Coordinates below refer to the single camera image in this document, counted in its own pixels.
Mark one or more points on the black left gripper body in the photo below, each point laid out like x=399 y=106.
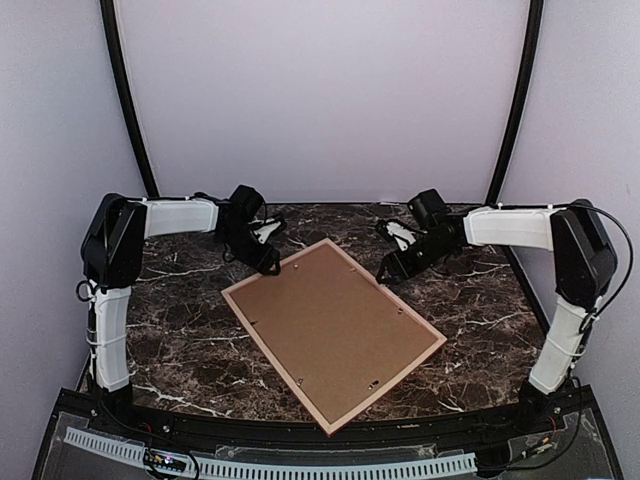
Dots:
x=241 y=247

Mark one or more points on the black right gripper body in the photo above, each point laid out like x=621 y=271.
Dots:
x=431 y=252

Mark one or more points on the brown cardboard backing board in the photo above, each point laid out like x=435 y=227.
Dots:
x=335 y=330

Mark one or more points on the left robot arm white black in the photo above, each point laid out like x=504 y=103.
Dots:
x=112 y=254

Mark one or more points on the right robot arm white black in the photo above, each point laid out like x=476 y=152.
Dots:
x=585 y=262

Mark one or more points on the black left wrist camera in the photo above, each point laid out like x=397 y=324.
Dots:
x=246 y=202

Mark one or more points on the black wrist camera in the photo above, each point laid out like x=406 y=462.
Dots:
x=246 y=202
x=428 y=208

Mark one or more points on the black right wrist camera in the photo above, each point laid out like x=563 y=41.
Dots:
x=428 y=208

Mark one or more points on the white slotted cable duct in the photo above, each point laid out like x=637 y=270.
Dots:
x=182 y=466

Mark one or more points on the black left corner post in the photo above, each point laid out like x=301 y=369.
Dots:
x=125 y=96

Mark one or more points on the black corner post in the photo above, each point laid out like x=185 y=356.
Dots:
x=125 y=96
x=521 y=89

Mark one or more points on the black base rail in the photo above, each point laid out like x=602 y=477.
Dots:
x=570 y=441

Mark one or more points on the black right corner post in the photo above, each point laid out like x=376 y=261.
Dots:
x=521 y=89

